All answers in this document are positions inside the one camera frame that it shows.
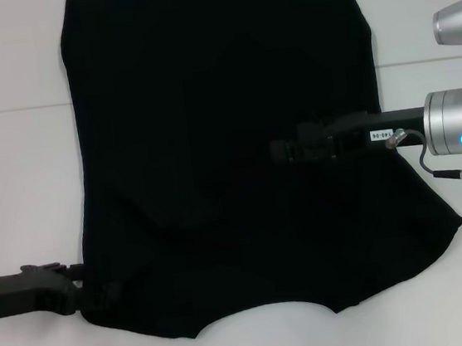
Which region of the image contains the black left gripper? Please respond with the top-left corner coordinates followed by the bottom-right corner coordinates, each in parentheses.
top-left (0, 254), bottom-right (127, 325)

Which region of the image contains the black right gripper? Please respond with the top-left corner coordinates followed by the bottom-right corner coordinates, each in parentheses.
top-left (267, 103), bottom-right (430, 168)

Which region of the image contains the black t-shirt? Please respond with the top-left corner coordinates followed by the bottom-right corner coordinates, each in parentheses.
top-left (45, 0), bottom-right (462, 346)

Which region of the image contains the right gripper cable with plugs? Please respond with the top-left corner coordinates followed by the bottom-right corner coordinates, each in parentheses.
top-left (382, 121), bottom-right (462, 197)

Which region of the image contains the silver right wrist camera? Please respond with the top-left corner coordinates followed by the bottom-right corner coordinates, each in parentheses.
top-left (428, 0), bottom-right (462, 66)

